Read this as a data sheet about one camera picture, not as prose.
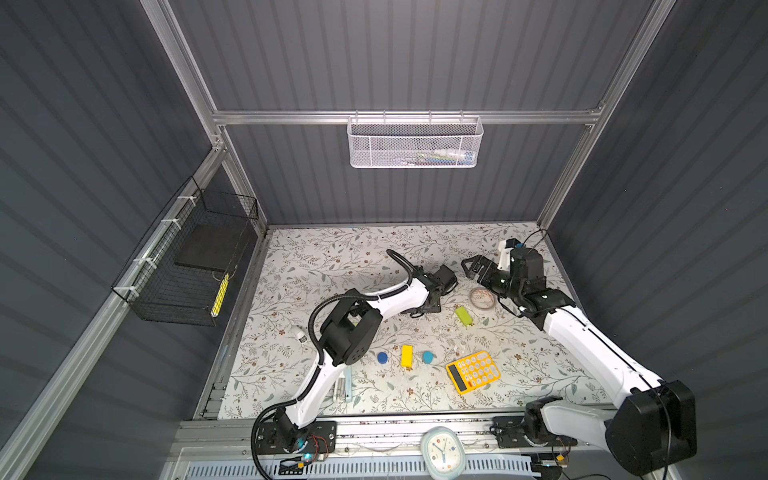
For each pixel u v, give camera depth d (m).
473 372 0.83
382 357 0.87
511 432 0.73
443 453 0.69
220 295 0.68
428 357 0.87
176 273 0.72
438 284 0.73
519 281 0.62
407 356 0.87
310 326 0.53
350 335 0.58
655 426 0.39
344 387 0.79
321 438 0.72
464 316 0.96
